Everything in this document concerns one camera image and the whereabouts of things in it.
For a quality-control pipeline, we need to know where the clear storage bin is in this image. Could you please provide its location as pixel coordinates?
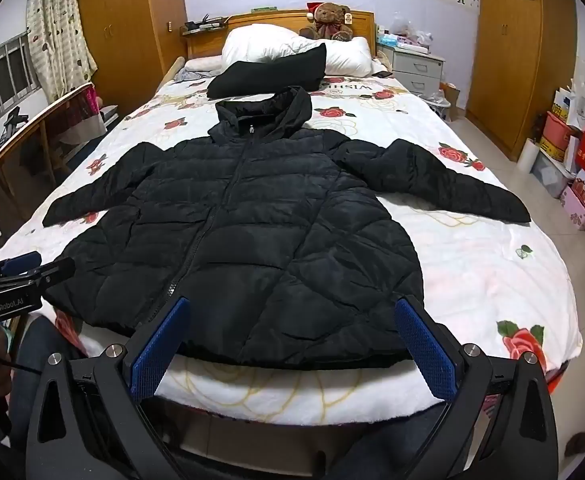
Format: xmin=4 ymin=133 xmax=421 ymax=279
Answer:
xmin=529 ymin=152 xmax=576 ymax=199

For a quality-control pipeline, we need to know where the patterned curtain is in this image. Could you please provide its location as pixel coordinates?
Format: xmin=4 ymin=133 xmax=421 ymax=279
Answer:
xmin=25 ymin=0 xmax=98 ymax=104

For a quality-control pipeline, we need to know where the pink floral box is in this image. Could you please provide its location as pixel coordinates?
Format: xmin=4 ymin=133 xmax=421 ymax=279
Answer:
xmin=559 ymin=170 xmax=585 ymax=231

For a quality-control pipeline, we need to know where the wooden bed headboard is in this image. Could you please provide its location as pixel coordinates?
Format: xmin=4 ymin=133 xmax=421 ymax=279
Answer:
xmin=187 ymin=9 xmax=376 ymax=60

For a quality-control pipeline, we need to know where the black folded garment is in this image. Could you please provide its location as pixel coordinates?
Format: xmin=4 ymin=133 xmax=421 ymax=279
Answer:
xmin=206 ymin=43 xmax=327 ymax=99

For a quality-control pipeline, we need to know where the wooden wardrobe beside curtain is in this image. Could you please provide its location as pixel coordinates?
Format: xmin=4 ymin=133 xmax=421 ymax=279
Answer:
xmin=74 ymin=0 xmax=189 ymax=117

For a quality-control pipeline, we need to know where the pink plaid cloth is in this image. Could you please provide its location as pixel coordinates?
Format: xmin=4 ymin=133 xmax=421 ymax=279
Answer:
xmin=64 ymin=85 xmax=99 ymax=128

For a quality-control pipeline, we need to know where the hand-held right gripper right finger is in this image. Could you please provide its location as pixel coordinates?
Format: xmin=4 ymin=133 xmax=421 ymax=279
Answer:
xmin=394 ymin=295 xmax=559 ymax=480

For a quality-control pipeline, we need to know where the wooden wardrobe with hanging bag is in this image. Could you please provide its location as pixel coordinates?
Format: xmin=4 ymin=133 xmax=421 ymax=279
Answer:
xmin=465 ymin=0 xmax=581 ymax=162

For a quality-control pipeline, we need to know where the floral bed sheet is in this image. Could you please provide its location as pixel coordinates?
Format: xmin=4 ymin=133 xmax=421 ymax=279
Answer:
xmin=0 ymin=71 xmax=584 ymax=430

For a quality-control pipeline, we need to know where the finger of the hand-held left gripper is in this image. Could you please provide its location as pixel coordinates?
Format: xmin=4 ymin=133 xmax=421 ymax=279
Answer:
xmin=27 ymin=257 xmax=77 ymax=289
xmin=0 ymin=251 xmax=42 ymax=277

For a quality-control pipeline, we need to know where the white folded duvet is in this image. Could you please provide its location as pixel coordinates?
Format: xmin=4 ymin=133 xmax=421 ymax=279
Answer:
xmin=221 ymin=23 xmax=373 ymax=79

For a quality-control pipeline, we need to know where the window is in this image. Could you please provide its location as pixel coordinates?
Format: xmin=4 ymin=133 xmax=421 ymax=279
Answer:
xmin=0 ymin=30 xmax=42 ymax=142

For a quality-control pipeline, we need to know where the brown teddy bear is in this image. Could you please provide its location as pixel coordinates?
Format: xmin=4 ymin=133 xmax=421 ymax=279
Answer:
xmin=300 ymin=2 xmax=356 ymax=44

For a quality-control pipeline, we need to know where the grey nightstand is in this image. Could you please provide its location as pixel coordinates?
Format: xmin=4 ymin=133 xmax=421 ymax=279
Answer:
xmin=377 ymin=42 xmax=446 ymax=96

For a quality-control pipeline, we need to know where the red plastic bin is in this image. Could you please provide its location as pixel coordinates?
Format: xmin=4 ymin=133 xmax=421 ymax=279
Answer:
xmin=543 ymin=110 xmax=582 ymax=152

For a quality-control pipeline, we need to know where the wooden chair with clothes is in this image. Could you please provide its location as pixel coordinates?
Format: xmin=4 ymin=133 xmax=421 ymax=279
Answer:
xmin=0 ymin=82 xmax=109 ymax=243

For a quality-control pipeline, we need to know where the white paper roll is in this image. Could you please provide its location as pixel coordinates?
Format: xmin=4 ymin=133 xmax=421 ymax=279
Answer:
xmin=516 ymin=137 xmax=539 ymax=174

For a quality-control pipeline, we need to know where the white bolster pillow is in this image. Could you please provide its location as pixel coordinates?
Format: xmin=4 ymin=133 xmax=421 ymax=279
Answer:
xmin=184 ymin=54 xmax=224 ymax=72

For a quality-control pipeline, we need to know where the white plastic basket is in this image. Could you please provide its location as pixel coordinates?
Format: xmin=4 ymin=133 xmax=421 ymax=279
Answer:
xmin=425 ymin=92 xmax=454 ymax=122

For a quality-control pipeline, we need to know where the black puffer jacket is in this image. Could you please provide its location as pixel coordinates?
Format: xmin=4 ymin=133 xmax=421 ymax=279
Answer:
xmin=42 ymin=86 xmax=532 ymax=371

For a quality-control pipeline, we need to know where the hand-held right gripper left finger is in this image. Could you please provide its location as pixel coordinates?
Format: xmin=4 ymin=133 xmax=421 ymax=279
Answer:
xmin=25 ymin=296 xmax=193 ymax=480

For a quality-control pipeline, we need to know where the clear plastic bag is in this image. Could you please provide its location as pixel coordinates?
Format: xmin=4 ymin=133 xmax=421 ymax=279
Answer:
xmin=389 ymin=12 xmax=433 ymax=49

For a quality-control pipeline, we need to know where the white paper bag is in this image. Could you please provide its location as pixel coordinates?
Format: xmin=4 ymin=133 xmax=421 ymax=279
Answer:
xmin=553 ymin=80 xmax=585 ymax=122

